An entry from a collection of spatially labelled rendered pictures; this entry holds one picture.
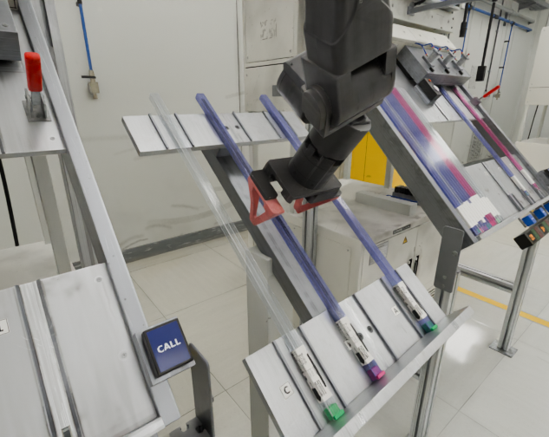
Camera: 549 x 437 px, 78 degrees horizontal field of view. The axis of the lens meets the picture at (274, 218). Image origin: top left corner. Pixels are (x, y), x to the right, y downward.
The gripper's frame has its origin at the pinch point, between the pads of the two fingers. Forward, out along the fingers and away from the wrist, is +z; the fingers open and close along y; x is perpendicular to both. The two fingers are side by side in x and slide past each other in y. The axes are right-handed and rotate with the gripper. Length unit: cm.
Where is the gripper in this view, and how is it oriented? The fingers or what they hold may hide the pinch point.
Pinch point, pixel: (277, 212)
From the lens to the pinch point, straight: 52.8
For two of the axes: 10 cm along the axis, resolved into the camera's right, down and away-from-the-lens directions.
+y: -7.5, 2.0, -6.3
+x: 5.1, 7.9, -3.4
